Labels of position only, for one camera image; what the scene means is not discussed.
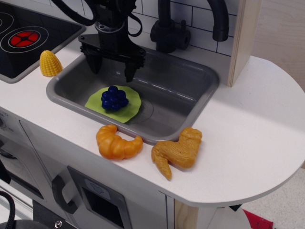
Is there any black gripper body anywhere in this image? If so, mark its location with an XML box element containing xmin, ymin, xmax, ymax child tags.
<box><xmin>78</xmin><ymin>21</ymin><xmax>146</xmax><ymax>68</ymax></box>

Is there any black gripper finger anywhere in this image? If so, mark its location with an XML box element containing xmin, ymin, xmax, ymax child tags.
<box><xmin>85</xmin><ymin>54</ymin><xmax>102</xmax><ymax>74</ymax></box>
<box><xmin>124</xmin><ymin>62</ymin><xmax>140</xmax><ymax>83</ymax></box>

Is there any blue toy blueberry cluster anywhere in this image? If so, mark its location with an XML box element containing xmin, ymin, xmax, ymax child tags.
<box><xmin>101</xmin><ymin>85</ymin><xmax>129</xmax><ymax>111</ymax></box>

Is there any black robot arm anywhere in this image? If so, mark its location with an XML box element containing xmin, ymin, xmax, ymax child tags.
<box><xmin>53</xmin><ymin>0</ymin><xmax>146</xmax><ymax>82</ymax></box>

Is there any green paper plate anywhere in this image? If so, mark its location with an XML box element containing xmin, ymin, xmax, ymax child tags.
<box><xmin>85</xmin><ymin>85</ymin><xmax>142</xmax><ymax>123</ymax></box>

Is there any grey plastic sink basin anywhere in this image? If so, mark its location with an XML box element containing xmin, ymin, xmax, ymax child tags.
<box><xmin>46</xmin><ymin>49</ymin><xmax>219</xmax><ymax>145</ymax></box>

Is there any yellow toy corn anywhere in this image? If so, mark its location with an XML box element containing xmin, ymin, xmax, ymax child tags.
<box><xmin>40</xmin><ymin>50</ymin><xmax>63</xmax><ymax>77</ymax></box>

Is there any black toy faucet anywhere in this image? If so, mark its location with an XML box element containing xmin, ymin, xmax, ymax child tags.
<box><xmin>150</xmin><ymin>0</ymin><xmax>229</xmax><ymax>53</ymax></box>

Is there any black toy stovetop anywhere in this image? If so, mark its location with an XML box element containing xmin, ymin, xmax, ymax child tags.
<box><xmin>0</xmin><ymin>2</ymin><xmax>85</xmax><ymax>83</ymax></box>

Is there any orange toy croissant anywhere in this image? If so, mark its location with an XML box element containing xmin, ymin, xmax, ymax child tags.
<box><xmin>96</xmin><ymin>125</ymin><xmax>143</xmax><ymax>160</ymax></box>

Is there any toy fried chicken wing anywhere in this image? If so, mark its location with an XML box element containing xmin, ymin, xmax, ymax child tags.
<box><xmin>151</xmin><ymin>127</ymin><xmax>203</xmax><ymax>180</ymax></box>

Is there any white control knob panel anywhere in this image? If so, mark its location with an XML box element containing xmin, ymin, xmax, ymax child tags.
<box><xmin>0</xmin><ymin>108</ymin><xmax>22</xmax><ymax>140</ymax></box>

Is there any white toy oven door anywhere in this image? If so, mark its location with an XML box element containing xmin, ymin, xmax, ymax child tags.
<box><xmin>21</xmin><ymin>121</ymin><xmax>168</xmax><ymax>229</ymax></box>

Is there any red cloth piece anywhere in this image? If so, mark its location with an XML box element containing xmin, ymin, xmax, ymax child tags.
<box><xmin>244</xmin><ymin>210</ymin><xmax>274</xmax><ymax>229</ymax></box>

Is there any black oven door handle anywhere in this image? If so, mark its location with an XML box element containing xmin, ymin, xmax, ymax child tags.
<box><xmin>51</xmin><ymin>175</ymin><xmax>77</xmax><ymax>214</ymax></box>

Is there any wooden side post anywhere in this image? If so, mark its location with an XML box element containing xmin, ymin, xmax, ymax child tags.
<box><xmin>227</xmin><ymin>0</ymin><xmax>262</xmax><ymax>87</ymax></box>

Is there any black braided cable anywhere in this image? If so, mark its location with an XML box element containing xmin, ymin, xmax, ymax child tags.
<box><xmin>0</xmin><ymin>190</ymin><xmax>16</xmax><ymax>229</ymax></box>

